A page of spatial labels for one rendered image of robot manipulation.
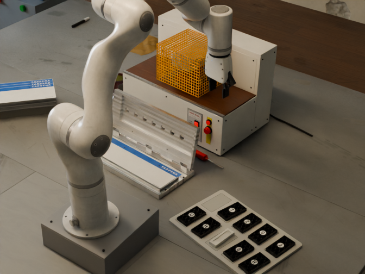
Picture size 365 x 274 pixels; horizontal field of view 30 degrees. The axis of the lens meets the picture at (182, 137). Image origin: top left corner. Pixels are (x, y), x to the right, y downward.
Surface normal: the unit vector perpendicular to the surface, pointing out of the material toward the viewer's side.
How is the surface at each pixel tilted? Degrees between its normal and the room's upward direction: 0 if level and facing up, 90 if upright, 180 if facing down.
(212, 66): 93
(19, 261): 0
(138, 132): 78
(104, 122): 67
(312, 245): 0
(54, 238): 90
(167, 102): 90
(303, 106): 0
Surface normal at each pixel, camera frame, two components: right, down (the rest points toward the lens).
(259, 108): 0.76, 0.37
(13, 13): -0.58, 0.44
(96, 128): 0.63, -0.03
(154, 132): -0.63, 0.24
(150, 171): 0.02, -0.83
